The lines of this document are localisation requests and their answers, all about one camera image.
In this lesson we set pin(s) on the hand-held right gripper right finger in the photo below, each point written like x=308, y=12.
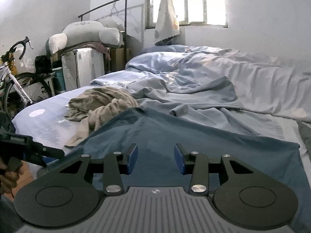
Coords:
x=179, y=159

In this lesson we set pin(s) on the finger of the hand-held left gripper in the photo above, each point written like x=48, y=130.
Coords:
x=46, y=155

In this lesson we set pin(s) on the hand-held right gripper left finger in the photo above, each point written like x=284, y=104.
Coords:
x=133, y=159

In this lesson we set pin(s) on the dark blue t-shirt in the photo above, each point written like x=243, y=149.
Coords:
x=194, y=136

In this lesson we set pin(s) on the black metal clothes rack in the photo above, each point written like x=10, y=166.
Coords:
x=125, y=17

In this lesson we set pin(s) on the person's left hand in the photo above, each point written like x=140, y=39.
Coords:
x=8, y=179

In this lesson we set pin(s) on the white bicycle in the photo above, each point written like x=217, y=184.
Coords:
x=14, y=87

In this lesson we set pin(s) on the beige garment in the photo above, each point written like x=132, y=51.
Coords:
x=102, y=104

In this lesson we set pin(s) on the light grey-blue shirt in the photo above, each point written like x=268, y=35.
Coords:
x=194, y=94

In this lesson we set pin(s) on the blue-grey woven cloth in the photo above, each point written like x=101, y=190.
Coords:
x=6, y=216

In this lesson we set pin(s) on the teal bin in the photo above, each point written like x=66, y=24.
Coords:
x=59, y=80

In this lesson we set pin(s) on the white plastic bag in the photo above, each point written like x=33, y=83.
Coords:
x=24, y=62

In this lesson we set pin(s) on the black bag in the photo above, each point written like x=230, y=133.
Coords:
x=43, y=64

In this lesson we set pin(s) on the white ribbed suitcase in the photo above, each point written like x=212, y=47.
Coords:
x=82, y=69

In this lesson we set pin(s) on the cardboard box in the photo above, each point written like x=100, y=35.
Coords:
x=120, y=59

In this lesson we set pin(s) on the blue pillow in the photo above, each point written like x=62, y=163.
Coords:
x=165, y=49

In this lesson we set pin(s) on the light blue duvet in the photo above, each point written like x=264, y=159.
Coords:
x=255, y=77

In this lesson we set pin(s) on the pink cloth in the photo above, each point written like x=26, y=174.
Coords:
x=102, y=49

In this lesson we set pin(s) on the grey-green garment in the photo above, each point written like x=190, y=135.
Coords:
x=305, y=136

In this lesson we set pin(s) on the white plush pillow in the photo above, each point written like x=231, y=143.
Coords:
x=85, y=32

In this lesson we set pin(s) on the white patterned curtain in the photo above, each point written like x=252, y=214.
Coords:
x=167, y=17

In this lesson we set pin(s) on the barred window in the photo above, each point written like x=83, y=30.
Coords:
x=201, y=2

